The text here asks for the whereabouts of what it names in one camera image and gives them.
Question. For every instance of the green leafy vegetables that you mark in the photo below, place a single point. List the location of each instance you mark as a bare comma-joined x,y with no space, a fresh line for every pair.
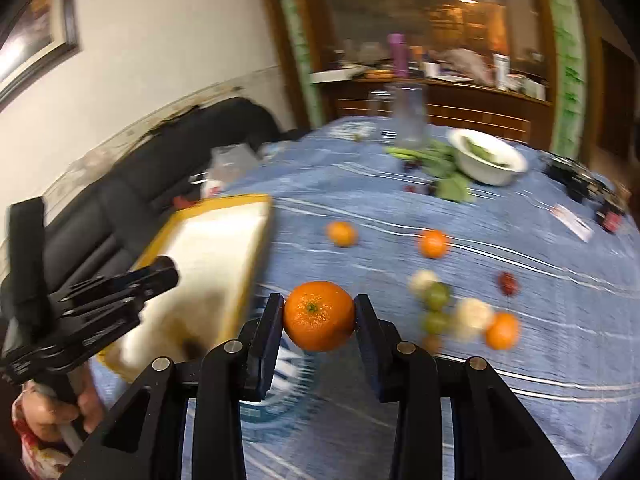
445,172

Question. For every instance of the pink plastic bag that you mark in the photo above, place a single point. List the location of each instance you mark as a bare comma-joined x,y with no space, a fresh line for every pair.
470,65

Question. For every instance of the clear plastic container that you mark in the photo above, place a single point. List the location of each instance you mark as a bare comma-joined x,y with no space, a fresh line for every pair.
230,160

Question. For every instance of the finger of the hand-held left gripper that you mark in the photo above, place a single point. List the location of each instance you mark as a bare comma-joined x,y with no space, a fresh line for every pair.
100,330
145,277

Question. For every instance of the person's left forearm floral sleeve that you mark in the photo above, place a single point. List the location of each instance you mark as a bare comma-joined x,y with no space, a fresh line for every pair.
35,455

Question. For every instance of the white and red card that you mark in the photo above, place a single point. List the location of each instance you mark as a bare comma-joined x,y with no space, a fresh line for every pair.
572,221

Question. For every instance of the framed wall picture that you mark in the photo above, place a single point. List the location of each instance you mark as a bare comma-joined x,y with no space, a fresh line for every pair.
35,25

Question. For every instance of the red and black tool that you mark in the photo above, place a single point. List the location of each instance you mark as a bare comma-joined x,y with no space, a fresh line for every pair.
610,215

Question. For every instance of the person's left hand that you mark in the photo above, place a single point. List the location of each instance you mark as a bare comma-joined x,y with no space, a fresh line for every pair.
50,412

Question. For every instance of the white bowl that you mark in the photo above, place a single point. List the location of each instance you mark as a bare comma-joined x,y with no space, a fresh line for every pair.
492,170

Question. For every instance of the orange with green stem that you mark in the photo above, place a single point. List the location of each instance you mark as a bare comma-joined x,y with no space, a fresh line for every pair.
320,317

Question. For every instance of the clear glass pitcher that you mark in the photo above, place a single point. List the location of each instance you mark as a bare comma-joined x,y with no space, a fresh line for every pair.
410,115

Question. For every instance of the purple bottle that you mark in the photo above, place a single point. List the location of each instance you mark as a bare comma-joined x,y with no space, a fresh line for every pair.
398,55

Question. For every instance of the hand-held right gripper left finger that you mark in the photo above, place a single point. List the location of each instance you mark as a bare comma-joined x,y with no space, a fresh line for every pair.
267,350

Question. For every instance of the wooden cabinet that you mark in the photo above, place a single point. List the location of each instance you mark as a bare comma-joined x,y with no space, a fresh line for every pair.
475,105

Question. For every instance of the clear drinking glass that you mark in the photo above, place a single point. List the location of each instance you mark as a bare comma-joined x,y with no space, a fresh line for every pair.
380,105

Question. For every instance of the green round fruit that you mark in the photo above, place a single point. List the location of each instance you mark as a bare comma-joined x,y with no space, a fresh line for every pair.
435,322
437,295

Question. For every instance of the black sofa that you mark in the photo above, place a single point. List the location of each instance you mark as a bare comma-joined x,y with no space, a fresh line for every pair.
150,170

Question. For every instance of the blue striped tablecloth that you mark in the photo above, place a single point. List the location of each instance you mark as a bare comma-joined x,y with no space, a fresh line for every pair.
500,410

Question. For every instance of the small printed card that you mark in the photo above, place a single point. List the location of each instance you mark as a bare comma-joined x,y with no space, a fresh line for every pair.
350,130

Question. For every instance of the green vegetables in bowl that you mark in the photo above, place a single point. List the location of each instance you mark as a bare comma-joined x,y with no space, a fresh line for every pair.
487,152

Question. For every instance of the yellow rimmed white tray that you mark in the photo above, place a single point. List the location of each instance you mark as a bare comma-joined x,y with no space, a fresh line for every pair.
215,250

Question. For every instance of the black electronic device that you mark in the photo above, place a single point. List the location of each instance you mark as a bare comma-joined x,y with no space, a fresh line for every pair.
570,175

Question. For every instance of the dark red fruit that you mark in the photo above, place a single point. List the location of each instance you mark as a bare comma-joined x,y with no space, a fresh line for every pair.
507,282

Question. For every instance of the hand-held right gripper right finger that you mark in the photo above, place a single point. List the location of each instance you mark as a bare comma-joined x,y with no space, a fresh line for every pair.
367,350

